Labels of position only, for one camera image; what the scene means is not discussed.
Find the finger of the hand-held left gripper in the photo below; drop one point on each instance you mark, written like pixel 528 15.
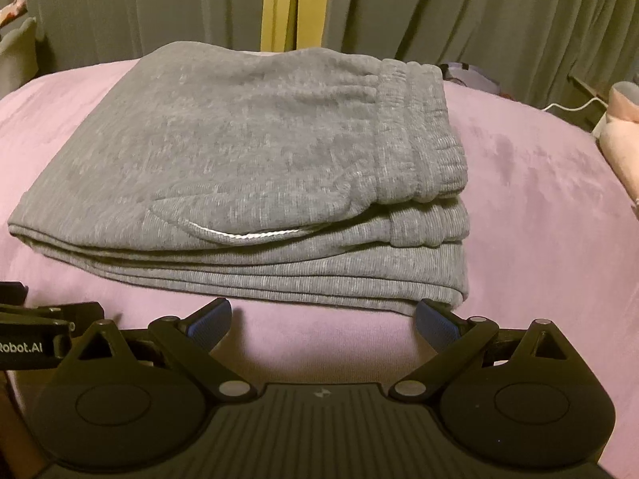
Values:
pixel 65 312

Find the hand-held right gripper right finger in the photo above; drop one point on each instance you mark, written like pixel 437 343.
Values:
pixel 434 327

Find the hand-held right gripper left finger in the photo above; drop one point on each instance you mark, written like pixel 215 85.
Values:
pixel 207 322

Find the grey pants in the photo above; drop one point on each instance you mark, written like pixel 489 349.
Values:
pixel 239 149

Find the pink blanket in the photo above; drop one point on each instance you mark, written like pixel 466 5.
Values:
pixel 539 219

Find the grey-purple bag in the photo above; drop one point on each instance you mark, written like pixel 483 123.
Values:
pixel 469 77

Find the grey scalloped pillow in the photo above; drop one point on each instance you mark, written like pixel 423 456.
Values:
pixel 17 55

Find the small pink object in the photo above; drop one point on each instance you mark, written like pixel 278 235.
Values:
pixel 14 7

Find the grey-green curtain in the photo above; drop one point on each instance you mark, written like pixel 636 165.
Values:
pixel 140 5
pixel 474 10

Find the yellow vertical strip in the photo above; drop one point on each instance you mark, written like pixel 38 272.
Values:
pixel 279 5

